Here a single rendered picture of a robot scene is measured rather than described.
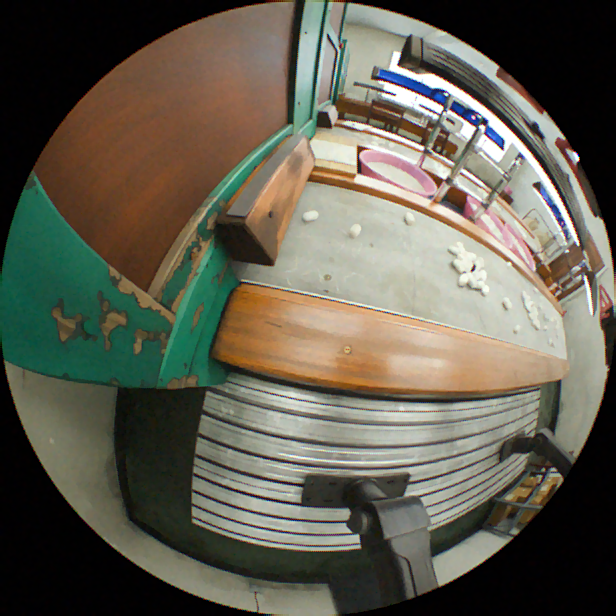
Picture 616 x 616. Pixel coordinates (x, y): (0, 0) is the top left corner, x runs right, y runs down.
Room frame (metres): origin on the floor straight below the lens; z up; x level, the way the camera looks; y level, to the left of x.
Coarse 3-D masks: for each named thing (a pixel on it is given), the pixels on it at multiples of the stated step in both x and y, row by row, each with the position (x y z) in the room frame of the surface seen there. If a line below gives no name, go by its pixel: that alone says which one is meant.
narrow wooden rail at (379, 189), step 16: (320, 176) 0.41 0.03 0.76; (336, 176) 0.42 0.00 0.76; (368, 192) 0.41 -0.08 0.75; (384, 192) 0.41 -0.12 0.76; (400, 192) 0.44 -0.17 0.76; (416, 208) 0.41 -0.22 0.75; (432, 208) 0.42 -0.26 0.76; (448, 224) 0.41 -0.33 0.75; (464, 224) 0.43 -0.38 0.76; (480, 240) 0.41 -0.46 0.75; (496, 240) 0.46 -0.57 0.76; (512, 256) 0.44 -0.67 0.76; (528, 272) 0.43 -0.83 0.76; (544, 288) 0.43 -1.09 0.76
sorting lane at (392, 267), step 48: (336, 192) 0.39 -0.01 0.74; (288, 240) 0.21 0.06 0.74; (336, 240) 0.23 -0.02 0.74; (384, 240) 0.26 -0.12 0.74; (432, 240) 0.32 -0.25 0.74; (288, 288) 0.12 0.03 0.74; (336, 288) 0.13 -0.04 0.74; (384, 288) 0.15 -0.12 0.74; (432, 288) 0.18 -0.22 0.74; (528, 288) 0.36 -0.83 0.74; (528, 336) 0.15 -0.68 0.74
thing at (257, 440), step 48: (240, 384) -0.04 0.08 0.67; (288, 384) -0.02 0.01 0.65; (240, 432) -0.12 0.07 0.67; (288, 432) -0.10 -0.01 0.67; (336, 432) -0.09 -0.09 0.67; (384, 432) -0.08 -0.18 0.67; (432, 432) -0.09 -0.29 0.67; (480, 432) -0.12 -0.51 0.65; (528, 432) -0.21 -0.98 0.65; (192, 480) -0.26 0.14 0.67; (240, 480) -0.22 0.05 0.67; (288, 480) -0.19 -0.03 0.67; (432, 480) -0.21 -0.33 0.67; (480, 480) -0.28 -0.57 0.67; (240, 528) -0.35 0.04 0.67; (288, 528) -0.32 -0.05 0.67; (336, 528) -0.31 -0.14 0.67; (432, 528) -0.40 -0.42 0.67
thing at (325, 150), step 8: (312, 144) 0.59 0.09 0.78; (320, 144) 0.60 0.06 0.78; (328, 144) 0.62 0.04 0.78; (336, 144) 0.63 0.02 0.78; (320, 152) 0.53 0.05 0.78; (328, 152) 0.54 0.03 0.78; (336, 152) 0.55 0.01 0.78; (344, 152) 0.57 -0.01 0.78; (352, 152) 0.59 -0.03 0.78; (336, 160) 0.49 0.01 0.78; (344, 160) 0.50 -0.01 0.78; (352, 160) 0.52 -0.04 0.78
